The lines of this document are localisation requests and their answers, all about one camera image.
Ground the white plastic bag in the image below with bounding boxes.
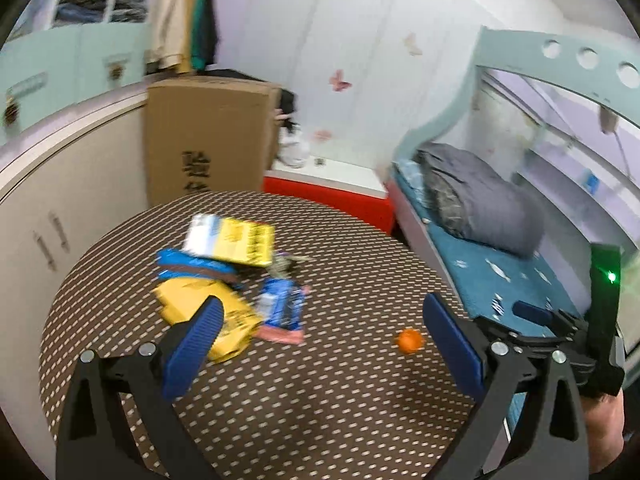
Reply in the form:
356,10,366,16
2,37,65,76
277,125,310,168

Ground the large cardboard box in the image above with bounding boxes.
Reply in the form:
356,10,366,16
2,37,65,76
145,77,283,208

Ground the yellow and white packet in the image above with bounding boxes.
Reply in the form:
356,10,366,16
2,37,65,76
182,214,276,267

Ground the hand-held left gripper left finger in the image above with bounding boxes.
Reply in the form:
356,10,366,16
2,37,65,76
55,294,226,480

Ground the teal bed sheet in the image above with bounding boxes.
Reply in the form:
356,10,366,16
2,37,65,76
390,160,601,328

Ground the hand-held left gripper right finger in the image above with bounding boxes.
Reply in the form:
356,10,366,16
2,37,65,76
424,292,593,480

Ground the grey duvet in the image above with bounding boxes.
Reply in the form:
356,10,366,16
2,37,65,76
415,142,546,259

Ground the round polka-dot table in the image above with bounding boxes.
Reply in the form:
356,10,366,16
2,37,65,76
39,190,488,480

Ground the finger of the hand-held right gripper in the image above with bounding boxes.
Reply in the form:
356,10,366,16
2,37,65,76
472,316,591,361
515,300,587,335

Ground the white wardrobe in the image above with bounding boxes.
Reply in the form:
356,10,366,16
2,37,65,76
210,0,481,181

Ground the teal bunk bed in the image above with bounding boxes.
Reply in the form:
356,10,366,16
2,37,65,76
389,25,640,441

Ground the low cream cabinet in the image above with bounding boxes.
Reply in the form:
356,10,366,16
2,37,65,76
0,80,151,306

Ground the person's right forearm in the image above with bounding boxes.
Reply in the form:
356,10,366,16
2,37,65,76
582,392,626,477

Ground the small dark blue packet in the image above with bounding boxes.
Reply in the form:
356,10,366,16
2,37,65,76
255,277,310,333

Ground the black coat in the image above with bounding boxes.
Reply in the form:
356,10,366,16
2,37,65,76
202,0,222,68

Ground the green jacket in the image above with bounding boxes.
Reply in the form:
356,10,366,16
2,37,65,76
187,0,208,72

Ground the light blue pillow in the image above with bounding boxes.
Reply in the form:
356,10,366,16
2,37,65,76
395,160,426,196

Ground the small orange ball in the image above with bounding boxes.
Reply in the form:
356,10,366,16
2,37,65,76
396,328,426,356

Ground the red box with white top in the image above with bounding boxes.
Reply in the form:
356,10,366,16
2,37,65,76
262,157,396,233

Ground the black bag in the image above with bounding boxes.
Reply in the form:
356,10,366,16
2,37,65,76
210,67,298,116

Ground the cream jacket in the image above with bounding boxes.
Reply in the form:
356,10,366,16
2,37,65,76
145,0,193,73

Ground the pink wrapper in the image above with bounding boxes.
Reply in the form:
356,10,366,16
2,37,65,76
254,326,307,346

